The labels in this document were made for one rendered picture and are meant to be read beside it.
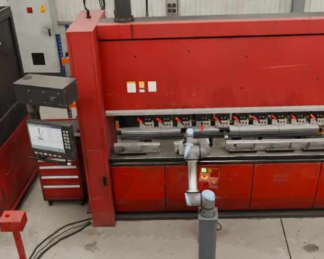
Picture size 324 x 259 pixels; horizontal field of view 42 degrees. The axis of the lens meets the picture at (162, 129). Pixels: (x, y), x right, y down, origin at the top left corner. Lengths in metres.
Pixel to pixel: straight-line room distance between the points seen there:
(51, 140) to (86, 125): 0.51
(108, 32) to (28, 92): 0.94
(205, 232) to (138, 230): 1.18
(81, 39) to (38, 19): 4.59
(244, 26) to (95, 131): 1.77
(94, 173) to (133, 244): 0.90
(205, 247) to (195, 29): 2.05
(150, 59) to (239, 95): 0.98
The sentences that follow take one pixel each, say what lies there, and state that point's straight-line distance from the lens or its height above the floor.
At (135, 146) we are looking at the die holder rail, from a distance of 4.58.
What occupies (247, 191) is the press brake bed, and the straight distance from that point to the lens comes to 4.85.
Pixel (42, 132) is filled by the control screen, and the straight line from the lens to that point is 3.92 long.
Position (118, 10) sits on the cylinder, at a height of 2.42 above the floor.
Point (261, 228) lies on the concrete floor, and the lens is 5.00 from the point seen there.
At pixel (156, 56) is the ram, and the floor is 1.98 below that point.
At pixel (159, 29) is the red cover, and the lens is 4.03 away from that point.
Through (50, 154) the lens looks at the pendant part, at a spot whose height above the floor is 1.28.
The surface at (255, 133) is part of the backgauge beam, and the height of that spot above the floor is 0.94.
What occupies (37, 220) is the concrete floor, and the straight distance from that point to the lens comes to 5.31.
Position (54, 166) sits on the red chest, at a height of 0.63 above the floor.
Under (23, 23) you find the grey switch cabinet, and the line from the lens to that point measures 8.62.
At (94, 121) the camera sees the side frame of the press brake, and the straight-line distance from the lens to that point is 4.23.
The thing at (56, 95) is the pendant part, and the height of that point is 1.87.
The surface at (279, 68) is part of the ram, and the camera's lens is 4.31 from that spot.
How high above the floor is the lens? 3.29
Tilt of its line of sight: 29 degrees down
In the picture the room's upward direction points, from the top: 2 degrees counter-clockwise
